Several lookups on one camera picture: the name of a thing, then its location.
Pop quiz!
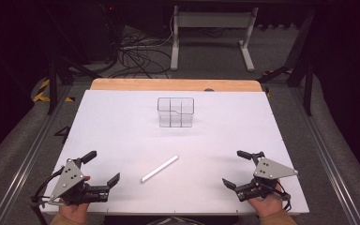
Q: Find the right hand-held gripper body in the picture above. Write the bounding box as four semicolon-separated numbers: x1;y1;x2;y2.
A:
235;151;300;203

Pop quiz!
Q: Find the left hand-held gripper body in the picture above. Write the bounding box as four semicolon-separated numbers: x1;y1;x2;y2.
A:
48;157;111;206

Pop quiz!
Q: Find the white tube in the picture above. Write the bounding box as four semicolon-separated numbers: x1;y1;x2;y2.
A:
140;154;180;184

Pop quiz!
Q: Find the clear plastic organizer box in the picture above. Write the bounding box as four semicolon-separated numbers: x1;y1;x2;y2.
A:
157;97;196;128

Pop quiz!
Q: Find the person's left hand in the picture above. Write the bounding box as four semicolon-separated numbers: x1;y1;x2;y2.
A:
58;202;91;225

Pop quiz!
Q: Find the person's right hand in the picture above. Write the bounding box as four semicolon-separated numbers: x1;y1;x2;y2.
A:
247;194;284;219

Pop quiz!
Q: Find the yellow black hazard tape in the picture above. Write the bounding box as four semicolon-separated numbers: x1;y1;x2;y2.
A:
32;78;76;103

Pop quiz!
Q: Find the black metal stand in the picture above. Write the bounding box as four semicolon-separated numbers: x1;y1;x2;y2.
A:
257;8;315;117
46;55;102;115

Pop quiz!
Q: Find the wooden table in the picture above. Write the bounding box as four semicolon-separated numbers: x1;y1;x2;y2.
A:
89;78;263;93

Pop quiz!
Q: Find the black equipment box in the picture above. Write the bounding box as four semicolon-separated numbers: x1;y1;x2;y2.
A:
43;2;121;64

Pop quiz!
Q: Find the black cable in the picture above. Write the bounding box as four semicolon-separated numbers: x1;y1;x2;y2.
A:
275;180;293;214
30;168;66;225

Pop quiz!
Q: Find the aluminium rail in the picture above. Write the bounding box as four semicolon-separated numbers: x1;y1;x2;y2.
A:
0;85;73;225
288;86;360;225

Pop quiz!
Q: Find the bundle of floor cables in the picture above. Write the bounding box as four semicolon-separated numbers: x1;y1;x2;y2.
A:
106;26;173;80

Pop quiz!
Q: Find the white metal desk frame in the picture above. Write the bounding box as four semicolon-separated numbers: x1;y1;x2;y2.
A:
170;5;260;72

